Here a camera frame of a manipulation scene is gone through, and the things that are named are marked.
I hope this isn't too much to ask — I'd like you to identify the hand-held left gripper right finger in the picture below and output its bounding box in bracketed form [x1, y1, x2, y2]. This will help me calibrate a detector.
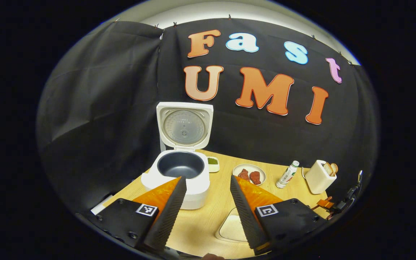
[230, 175, 328, 255]

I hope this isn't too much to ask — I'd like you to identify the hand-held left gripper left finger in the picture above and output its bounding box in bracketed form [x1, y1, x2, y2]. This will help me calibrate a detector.
[85, 176, 187, 253]

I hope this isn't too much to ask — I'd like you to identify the white rice cooker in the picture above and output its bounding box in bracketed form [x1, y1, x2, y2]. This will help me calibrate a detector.
[141, 102, 214, 210]

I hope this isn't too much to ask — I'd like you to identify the clear plastic rice container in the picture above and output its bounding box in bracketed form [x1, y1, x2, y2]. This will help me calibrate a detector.
[215, 208, 252, 243]

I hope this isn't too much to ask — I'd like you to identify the cream toaster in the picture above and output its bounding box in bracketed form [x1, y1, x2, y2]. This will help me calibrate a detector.
[305, 160, 338, 194]

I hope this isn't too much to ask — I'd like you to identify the round white plate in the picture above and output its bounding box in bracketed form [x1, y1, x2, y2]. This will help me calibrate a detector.
[233, 164, 266, 186]

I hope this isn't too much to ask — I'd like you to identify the white green-capped drink bottle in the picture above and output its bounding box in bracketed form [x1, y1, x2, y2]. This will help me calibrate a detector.
[276, 161, 300, 189]

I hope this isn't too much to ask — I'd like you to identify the white divided condiment dish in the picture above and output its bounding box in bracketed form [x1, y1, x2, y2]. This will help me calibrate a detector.
[207, 156, 220, 173]

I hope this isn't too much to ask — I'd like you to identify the white paper sheet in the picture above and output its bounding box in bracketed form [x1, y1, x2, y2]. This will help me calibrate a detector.
[91, 204, 113, 215]

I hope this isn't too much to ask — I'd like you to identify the black backdrop cloth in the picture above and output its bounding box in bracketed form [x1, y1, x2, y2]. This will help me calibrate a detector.
[36, 18, 379, 213]

